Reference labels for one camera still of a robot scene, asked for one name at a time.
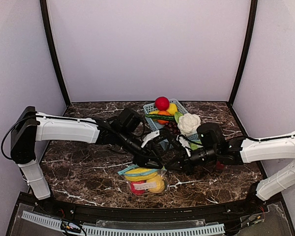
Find black right frame post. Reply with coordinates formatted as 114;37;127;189
228;0;258;107

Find red toy strawberry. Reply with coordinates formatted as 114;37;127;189
130;180;146;196

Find white slotted cable duct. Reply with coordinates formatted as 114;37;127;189
21;210;225;236

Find yellow toy lemon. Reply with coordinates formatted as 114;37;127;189
166;103;178;116

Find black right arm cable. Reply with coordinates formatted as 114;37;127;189
240;130;295;142

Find white toy cauliflower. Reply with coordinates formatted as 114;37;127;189
174;112;201;135

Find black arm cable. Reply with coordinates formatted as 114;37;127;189
240;130;295;142
1;115;170;163

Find clear zip bag blue zipper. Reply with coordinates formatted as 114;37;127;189
201;161;225;173

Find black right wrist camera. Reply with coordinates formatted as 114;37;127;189
197;122;226;148

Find dark purple toy grapes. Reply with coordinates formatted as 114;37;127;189
164;121;180;135

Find blue perforated plastic basket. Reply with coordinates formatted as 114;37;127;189
143;97;189;134

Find yellow toy corn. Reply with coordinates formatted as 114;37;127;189
124;168;158;182

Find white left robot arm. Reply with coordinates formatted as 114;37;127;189
4;106;163;200

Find green toy cucumber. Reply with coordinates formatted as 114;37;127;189
145;114;176;121

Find green toy apple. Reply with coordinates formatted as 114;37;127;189
190;143;201;150

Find red toy tomato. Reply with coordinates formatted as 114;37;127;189
154;96;170;111

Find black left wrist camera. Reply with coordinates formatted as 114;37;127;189
118;108;142;133

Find black left frame post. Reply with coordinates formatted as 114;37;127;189
39;0;71;107

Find red toy apple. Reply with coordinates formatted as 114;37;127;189
215;161;225;171

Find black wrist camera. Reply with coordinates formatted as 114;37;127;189
118;108;142;133
197;122;226;148

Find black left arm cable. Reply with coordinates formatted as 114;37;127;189
1;115;170;163

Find black frame post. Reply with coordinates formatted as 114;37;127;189
228;0;258;107
39;0;71;107

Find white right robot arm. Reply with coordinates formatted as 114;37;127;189
165;123;295;203

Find orange toy tangerine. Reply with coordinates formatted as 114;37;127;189
157;111;171;116

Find black front frame rail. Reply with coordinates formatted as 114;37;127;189
5;192;295;236

